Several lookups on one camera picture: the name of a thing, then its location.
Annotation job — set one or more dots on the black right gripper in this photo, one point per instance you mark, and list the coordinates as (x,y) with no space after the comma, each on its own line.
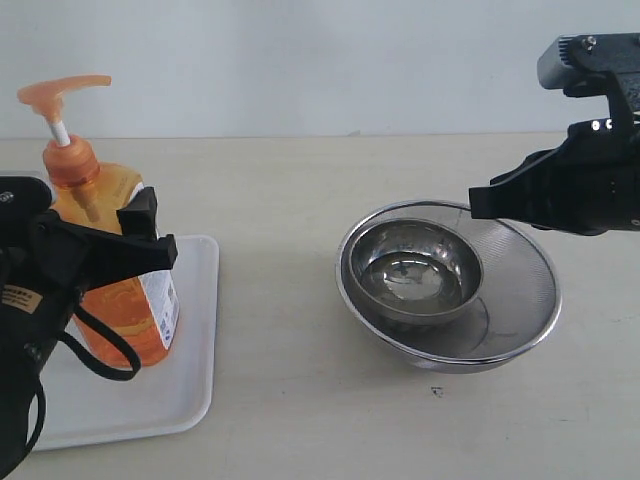
(587,185)

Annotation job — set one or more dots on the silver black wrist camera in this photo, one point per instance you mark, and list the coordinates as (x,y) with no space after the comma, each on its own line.
(590,65)
(22,192)

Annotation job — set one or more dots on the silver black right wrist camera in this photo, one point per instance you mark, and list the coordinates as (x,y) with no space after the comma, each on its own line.
(590,65)

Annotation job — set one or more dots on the orange soap pump bottle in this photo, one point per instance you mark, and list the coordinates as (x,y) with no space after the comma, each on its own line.
(143,310)

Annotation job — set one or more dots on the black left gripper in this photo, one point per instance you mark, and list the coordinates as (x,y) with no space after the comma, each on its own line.
(43,248)

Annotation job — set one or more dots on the white rectangular plastic tray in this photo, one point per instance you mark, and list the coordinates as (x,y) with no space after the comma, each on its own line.
(170,397)

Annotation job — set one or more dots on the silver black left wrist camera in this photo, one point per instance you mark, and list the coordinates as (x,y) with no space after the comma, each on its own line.
(22,192)

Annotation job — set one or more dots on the steel mesh strainer basket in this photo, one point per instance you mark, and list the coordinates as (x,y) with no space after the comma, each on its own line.
(517,307)

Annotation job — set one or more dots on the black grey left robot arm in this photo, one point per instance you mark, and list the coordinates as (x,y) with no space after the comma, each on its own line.
(33,323)

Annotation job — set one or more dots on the small stainless steel bowl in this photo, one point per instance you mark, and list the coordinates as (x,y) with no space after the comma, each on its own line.
(412,271)

